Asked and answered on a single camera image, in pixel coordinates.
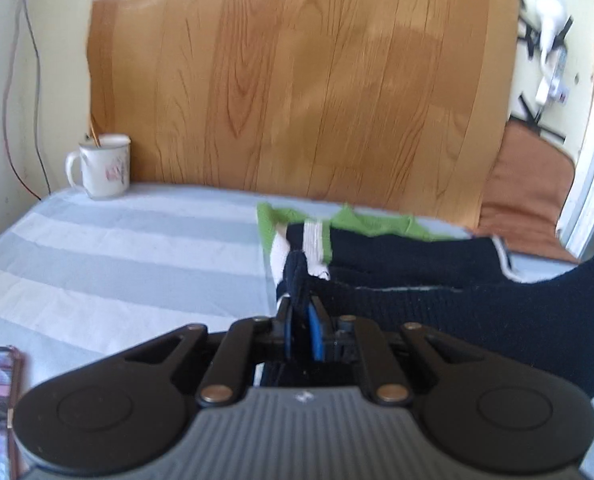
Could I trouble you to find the brown seat cushion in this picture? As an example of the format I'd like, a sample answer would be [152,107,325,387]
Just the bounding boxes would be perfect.
[471,122,578,264]

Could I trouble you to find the striped bed sheet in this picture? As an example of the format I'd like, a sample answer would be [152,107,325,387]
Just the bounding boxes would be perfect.
[0,182,594,480]

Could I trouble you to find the navy and green knit sweater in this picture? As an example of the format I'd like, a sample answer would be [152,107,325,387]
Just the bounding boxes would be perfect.
[255,202,594,398]

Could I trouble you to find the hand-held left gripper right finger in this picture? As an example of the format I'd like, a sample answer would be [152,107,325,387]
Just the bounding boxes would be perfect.
[307,296,458,408]

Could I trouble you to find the white enamel mug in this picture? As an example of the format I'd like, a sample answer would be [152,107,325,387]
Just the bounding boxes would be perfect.
[66,133,132,201]

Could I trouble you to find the dark cable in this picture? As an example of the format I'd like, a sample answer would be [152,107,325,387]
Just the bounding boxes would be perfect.
[21,0,54,196]

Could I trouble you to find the wood-pattern vinyl sheet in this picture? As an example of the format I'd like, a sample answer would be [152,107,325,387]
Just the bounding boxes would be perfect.
[86,0,524,232]

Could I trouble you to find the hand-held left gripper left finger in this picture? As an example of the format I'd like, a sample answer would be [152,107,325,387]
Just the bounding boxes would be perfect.
[124,297,296,408]

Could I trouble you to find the white power strip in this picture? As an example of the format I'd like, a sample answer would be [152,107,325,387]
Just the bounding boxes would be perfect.
[534,0,574,107]

